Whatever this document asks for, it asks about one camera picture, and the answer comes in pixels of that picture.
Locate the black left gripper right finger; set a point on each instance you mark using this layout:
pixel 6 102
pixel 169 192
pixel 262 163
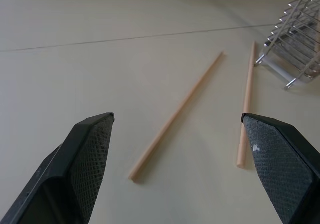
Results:
pixel 280 164

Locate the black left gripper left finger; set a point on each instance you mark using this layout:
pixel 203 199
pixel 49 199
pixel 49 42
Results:
pixel 82 159

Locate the light wooden chopstick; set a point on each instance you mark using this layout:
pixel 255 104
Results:
pixel 176 116
pixel 247 96

